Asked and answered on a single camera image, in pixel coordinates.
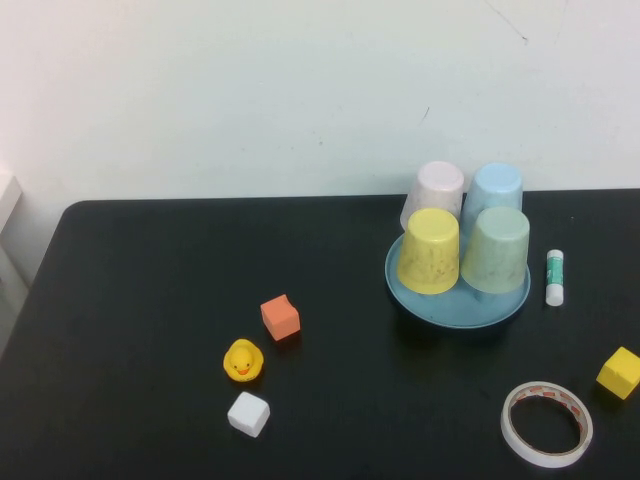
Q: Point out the white adhesive tape roll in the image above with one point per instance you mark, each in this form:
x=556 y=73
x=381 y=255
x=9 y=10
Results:
x=505 y=425

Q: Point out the blue cup stand with pegs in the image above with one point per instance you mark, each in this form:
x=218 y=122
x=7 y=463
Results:
x=450 y=312

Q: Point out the yellow cube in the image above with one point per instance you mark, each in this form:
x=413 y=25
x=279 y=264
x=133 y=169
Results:
x=620 y=372

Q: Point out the pink plastic cup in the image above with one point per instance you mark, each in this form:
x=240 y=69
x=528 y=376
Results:
x=435 y=190

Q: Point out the yellow rubber duck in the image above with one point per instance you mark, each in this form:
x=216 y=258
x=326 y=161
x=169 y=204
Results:
x=242 y=360

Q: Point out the green white glue stick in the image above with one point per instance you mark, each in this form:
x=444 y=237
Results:
x=555 y=275

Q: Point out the orange cube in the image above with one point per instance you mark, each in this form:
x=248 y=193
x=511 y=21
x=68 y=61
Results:
x=280 y=320

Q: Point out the yellow plastic cup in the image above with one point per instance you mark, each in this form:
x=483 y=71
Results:
x=430 y=250

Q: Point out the light blue plastic cup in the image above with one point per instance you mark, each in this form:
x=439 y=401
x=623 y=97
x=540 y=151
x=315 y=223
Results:
x=497 y=187

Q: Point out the white cube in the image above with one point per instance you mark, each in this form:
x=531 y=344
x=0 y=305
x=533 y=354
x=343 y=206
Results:
x=247 y=415

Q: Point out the green plastic cup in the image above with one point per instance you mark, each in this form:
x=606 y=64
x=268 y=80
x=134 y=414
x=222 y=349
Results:
x=497 y=250

